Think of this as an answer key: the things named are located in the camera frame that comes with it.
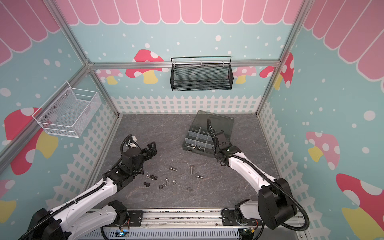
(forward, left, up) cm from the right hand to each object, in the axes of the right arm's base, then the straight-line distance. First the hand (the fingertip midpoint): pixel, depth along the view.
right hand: (222, 143), depth 87 cm
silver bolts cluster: (+6, +17, -12) cm, 22 cm away
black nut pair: (-15, +41, -13) cm, 46 cm away
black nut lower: (-20, +36, -14) cm, 44 cm away
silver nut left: (-15, +44, -12) cm, 48 cm away
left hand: (-4, +41, +3) cm, 42 cm away
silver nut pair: (-17, +33, -14) cm, 40 cm away
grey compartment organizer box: (+9, +14, -10) cm, 19 cm away
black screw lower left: (-19, +44, -13) cm, 50 cm away
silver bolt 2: (-10, +30, -13) cm, 34 cm away
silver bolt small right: (-15, +14, -13) cm, 24 cm away
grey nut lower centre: (-22, +20, -13) cm, 32 cm away
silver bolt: (-10, +19, -13) cm, 25 cm away
